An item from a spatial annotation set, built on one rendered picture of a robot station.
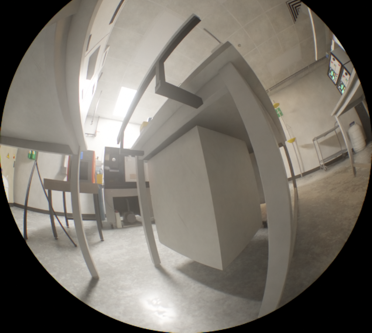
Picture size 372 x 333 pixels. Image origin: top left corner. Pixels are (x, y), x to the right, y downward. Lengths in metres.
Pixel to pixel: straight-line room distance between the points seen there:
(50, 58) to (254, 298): 0.97
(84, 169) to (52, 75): 1.39
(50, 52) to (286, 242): 0.60
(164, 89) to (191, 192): 0.39
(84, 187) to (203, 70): 1.49
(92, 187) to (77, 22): 1.43
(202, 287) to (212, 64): 0.94
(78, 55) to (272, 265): 0.66
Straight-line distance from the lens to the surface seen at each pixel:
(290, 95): 4.50
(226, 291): 0.73
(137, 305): 0.75
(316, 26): 2.16
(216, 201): 0.46
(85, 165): 1.65
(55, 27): 0.31
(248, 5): 2.63
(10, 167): 4.10
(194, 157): 0.48
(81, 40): 0.36
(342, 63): 1.73
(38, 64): 0.47
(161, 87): 0.31
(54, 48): 0.33
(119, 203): 2.81
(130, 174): 2.28
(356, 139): 4.09
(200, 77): 0.39
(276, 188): 0.25
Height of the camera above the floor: 0.57
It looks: 20 degrees up
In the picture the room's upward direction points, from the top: 10 degrees counter-clockwise
